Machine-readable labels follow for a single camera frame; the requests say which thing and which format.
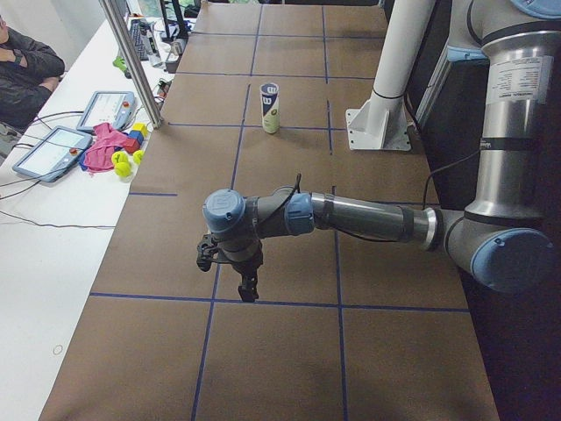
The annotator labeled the seated person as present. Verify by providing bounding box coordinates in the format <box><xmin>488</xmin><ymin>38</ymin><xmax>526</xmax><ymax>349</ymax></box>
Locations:
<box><xmin>0</xmin><ymin>14</ymin><xmax>67</xmax><ymax>132</ymax></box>

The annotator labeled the green plastic tool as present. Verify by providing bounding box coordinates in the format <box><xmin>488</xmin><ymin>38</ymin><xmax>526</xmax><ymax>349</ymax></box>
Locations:
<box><xmin>112</xmin><ymin>56</ymin><xmax>128</xmax><ymax>73</ymax></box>

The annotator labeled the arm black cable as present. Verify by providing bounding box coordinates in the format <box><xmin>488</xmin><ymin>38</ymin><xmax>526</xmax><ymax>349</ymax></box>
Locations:
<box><xmin>420</xmin><ymin>148</ymin><xmax>483</xmax><ymax>207</ymax></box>

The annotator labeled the pink cloth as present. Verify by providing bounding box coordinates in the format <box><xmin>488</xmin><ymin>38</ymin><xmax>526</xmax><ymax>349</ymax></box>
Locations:
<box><xmin>83</xmin><ymin>123</ymin><xmax>128</xmax><ymax>173</ymax></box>

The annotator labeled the metal cup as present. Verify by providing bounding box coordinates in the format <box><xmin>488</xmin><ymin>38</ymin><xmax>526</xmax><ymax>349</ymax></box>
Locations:
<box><xmin>170</xmin><ymin>39</ymin><xmax>186</xmax><ymax>56</ymax></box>

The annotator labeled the clear tennis ball can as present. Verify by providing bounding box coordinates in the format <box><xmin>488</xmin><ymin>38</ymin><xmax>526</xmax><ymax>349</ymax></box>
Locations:
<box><xmin>259</xmin><ymin>82</ymin><xmax>280</xmax><ymax>134</ymax></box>

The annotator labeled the teach pendant far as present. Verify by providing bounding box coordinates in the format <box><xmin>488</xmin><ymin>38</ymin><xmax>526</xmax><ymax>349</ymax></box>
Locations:
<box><xmin>76</xmin><ymin>91</ymin><xmax>136</xmax><ymax>133</ymax></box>

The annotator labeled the yellow cube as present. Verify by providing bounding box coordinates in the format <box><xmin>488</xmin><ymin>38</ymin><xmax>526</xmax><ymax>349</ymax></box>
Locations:
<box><xmin>131</xmin><ymin>122</ymin><xmax>148</xmax><ymax>138</ymax></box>

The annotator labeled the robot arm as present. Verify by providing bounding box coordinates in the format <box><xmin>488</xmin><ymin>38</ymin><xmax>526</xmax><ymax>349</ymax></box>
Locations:
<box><xmin>196</xmin><ymin>1</ymin><xmax>560</xmax><ymax>311</ymax></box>

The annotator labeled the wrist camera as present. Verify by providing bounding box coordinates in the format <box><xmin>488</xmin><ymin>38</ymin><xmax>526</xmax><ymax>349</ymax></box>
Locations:
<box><xmin>196</xmin><ymin>233</ymin><xmax>223</xmax><ymax>272</ymax></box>

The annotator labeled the white pedestal column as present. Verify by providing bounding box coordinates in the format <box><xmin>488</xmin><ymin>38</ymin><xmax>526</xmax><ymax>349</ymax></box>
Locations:
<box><xmin>345</xmin><ymin>0</ymin><xmax>436</xmax><ymax>151</ymax></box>

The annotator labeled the aluminium frame post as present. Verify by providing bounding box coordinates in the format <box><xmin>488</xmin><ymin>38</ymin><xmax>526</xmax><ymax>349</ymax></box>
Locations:
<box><xmin>99</xmin><ymin>0</ymin><xmax>163</xmax><ymax>129</ymax></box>

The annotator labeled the black keyboard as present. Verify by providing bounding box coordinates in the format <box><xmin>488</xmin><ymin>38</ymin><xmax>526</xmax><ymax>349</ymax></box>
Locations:
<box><xmin>129</xmin><ymin>19</ymin><xmax>148</xmax><ymax>61</ymax></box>

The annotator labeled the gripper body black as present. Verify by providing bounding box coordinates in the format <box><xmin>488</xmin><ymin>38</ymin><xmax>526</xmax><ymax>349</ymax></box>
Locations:
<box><xmin>224</xmin><ymin>245</ymin><xmax>263</xmax><ymax>277</ymax></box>

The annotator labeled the clear water bottle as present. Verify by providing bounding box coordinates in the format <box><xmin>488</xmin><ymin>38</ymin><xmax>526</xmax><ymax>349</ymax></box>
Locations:
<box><xmin>141</xmin><ymin>25</ymin><xmax>162</xmax><ymax>68</ymax></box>

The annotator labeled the red blue block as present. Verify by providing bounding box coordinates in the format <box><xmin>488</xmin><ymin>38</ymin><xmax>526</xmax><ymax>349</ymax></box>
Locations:
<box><xmin>122</xmin><ymin>131</ymin><xmax>144</xmax><ymax>154</ymax></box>

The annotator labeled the yellow green toy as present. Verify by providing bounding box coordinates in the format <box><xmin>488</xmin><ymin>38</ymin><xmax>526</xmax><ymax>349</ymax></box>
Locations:
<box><xmin>111</xmin><ymin>150</ymin><xmax>145</xmax><ymax>178</ymax></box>

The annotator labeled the teach pendant near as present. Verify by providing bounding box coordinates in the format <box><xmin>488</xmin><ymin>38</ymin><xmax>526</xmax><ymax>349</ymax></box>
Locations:
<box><xmin>12</xmin><ymin>126</ymin><xmax>93</xmax><ymax>182</ymax></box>

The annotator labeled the teach pendant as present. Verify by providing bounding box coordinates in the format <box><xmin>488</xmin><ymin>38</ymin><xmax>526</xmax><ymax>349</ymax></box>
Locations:
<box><xmin>76</xmin><ymin>91</ymin><xmax>136</xmax><ymax>133</ymax></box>
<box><xmin>12</xmin><ymin>126</ymin><xmax>93</xmax><ymax>182</ymax></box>

